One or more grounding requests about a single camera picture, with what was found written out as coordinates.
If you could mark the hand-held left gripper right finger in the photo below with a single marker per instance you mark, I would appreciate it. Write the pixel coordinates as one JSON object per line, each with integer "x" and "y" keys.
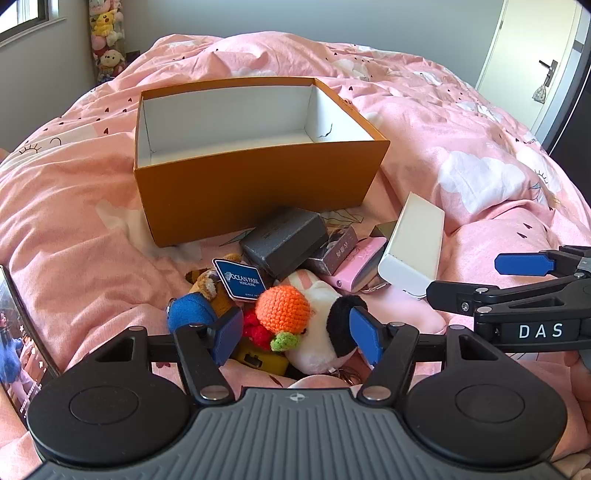
{"x": 364, "y": 332}

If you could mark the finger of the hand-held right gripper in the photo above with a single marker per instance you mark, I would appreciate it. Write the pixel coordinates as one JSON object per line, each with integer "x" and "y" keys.
{"x": 524, "y": 263}
{"x": 461, "y": 295}

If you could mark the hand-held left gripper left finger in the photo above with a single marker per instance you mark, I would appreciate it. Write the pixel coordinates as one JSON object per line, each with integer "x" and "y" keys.
{"x": 228, "y": 334}

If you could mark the brown plush toy blue outfit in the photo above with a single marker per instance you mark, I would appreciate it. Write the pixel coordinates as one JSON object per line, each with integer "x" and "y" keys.
{"x": 191, "y": 311}

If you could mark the white plush rabbit black ear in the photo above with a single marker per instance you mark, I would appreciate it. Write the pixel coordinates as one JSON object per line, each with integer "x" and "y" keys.
{"x": 318, "y": 325}

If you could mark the blue square tag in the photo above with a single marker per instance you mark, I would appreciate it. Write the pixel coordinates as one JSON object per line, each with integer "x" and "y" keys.
{"x": 238, "y": 279}

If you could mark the orange crochet fruit charm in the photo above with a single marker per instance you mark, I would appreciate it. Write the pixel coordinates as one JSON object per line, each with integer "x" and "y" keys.
{"x": 281, "y": 307}

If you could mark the pink pouch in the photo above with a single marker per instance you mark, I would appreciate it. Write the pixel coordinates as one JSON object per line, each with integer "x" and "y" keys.
{"x": 358, "y": 268}

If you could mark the long white box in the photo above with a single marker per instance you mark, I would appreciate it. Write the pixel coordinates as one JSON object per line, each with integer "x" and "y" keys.
{"x": 411, "y": 244}

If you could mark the small brown patterned box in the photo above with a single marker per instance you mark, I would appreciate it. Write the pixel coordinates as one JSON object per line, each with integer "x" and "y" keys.
{"x": 334, "y": 253}

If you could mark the small gold box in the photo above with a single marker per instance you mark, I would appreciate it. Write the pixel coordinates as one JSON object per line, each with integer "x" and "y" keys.
{"x": 385, "y": 229}

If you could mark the dark grey box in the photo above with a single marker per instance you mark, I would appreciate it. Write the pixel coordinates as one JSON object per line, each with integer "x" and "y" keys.
{"x": 281, "y": 240}

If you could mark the orange cardboard box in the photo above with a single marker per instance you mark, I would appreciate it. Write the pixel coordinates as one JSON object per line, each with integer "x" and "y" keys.
{"x": 254, "y": 194}

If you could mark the small hanging pouch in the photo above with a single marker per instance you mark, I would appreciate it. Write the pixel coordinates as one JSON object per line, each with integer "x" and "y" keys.
{"x": 540, "y": 93}

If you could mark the pink printed blanket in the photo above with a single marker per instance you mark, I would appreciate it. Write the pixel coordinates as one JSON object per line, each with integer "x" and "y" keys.
{"x": 69, "y": 207}

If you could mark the smartphone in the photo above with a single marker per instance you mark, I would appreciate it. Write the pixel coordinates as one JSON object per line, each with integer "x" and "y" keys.
{"x": 18, "y": 350}

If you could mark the white door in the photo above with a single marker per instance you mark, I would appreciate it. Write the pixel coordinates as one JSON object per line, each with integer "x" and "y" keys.
{"x": 521, "y": 46}

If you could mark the tube of plush toys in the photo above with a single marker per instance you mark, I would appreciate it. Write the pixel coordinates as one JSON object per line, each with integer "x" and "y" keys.
{"x": 106, "y": 27}

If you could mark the window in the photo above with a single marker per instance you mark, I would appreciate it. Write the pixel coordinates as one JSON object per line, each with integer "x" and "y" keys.
{"x": 23, "y": 14}

